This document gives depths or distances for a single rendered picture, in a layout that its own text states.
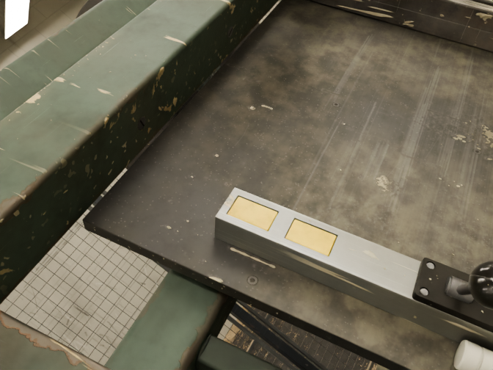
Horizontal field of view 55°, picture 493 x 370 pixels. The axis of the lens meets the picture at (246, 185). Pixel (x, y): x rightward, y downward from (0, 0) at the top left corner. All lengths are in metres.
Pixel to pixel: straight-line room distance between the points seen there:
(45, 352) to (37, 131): 0.23
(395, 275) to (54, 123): 0.40
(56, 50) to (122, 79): 0.66
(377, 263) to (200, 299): 0.20
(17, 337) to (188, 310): 0.18
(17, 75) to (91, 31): 0.24
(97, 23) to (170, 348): 0.98
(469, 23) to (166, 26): 0.55
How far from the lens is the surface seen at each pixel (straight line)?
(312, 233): 0.53
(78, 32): 1.32
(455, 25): 0.98
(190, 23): 0.72
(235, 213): 0.53
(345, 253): 0.52
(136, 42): 0.68
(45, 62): 1.24
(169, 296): 0.56
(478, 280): 0.41
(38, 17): 6.14
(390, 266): 0.53
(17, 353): 0.47
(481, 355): 0.53
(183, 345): 0.54
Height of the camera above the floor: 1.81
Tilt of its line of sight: 10 degrees down
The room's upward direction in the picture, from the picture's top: 49 degrees counter-clockwise
